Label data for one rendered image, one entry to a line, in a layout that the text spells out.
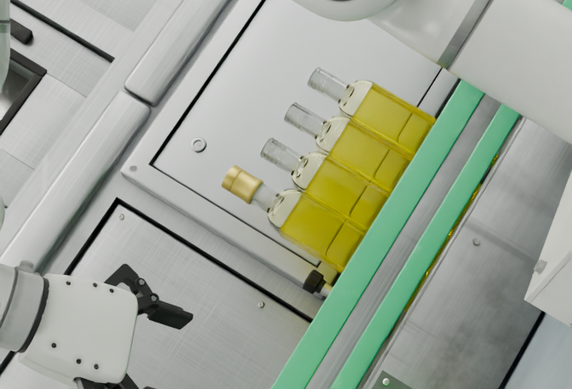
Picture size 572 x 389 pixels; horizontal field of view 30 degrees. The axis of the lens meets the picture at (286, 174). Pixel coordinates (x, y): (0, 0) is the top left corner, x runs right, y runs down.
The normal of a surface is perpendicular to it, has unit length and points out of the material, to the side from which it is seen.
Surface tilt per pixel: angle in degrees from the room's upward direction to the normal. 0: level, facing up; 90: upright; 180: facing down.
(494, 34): 95
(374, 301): 90
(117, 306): 111
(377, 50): 90
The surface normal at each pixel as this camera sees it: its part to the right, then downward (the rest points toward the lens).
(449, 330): 0.00, -0.28
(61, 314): 0.51, -0.44
